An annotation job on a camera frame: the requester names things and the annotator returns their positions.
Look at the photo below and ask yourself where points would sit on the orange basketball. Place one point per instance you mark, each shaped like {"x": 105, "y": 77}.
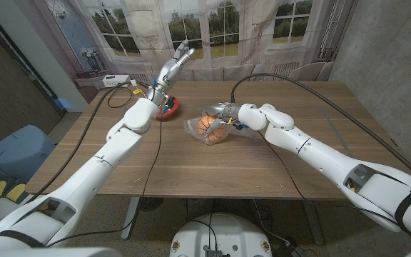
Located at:
{"x": 221, "y": 132}

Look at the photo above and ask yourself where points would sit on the printed window backdrop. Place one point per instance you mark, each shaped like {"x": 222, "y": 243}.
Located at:
{"x": 227, "y": 35}

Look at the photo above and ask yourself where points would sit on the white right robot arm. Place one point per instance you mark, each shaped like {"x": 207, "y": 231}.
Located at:
{"x": 334, "y": 164}

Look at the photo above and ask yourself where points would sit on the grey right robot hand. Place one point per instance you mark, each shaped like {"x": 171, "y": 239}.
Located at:
{"x": 227, "y": 111}

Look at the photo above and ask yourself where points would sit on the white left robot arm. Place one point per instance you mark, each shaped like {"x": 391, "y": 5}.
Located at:
{"x": 98, "y": 171}

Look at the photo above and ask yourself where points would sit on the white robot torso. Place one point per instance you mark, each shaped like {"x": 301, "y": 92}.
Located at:
{"x": 219, "y": 235}

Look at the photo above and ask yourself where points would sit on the clear bubble wrap sheet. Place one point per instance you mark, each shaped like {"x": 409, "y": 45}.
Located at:
{"x": 193, "y": 128}

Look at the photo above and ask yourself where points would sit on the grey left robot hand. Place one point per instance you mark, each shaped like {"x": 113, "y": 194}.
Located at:
{"x": 170, "y": 71}

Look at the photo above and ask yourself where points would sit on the grey table leg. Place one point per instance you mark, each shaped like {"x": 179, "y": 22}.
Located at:
{"x": 130, "y": 217}
{"x": 312, "y": 221}

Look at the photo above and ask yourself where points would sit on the red bowl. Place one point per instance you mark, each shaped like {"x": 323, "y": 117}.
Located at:
{"x": 171, "y": 112}

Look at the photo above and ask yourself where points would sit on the white power strip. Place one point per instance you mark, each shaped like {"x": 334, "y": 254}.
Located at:
{"x": 114, "y": 81}

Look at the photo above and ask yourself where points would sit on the blue padded seat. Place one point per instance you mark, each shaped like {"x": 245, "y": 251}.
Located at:
{"x": 16, "y": 150}

